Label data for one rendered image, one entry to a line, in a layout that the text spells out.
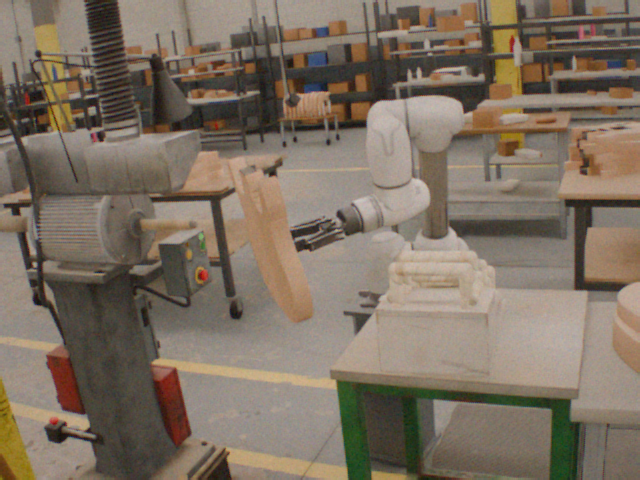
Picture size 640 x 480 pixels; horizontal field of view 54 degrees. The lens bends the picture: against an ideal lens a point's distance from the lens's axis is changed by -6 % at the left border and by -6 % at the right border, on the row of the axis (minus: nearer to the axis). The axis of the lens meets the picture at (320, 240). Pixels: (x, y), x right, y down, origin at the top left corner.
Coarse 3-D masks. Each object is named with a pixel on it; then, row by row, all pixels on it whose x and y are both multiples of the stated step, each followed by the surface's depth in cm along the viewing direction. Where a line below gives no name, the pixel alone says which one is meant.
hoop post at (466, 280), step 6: (462, 276) 152; (468, 276) 151; (462, 282) 152; (468, 282) 152; (462, 288) 153; (468, 288) 152; (462, 294) 153; (468, 294) 152; (462, 300) 154; (468, 300) 153; (462, 306) 154; (468, 306) 153
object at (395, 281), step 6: (390, 276) 158; (396, 276) 157; (390, 282) 159; (396, 282) 158; (402, 282) 159; (390, 288) 159; (396, 288) 158; (402, 288) 159; (390, 294) 160; (396, 294) 159; (402, 294) 159; (396, 300) 159; (402, 300) 160; (396, 306) 160; (402, 306) 160
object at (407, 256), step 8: (400, 256) 164; (408, 256) 164; (416, 256) 163; (424, 256) 162; (432, 256) 161; (440, 256) 161; (448, 256) 160; (456, 256) 159; (464, 256) 159; (472, 256) 158
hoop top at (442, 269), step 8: (392, 264) 158; (400, 264) 157; (408, 264) 156; (416, 264) 156; (424, 264) 155; (432, 264) 154; (440, 264) 154; (448, 264) 153; (456, 264) 152; (464, 264) 152; (400, 272) 157; (408, 272) 156; (416, 272) 155; (424, 272) 154; (432, 272) 154; (440, 272) 153; (448, 272) 152; (456, 272) 152; (464, 272) 151
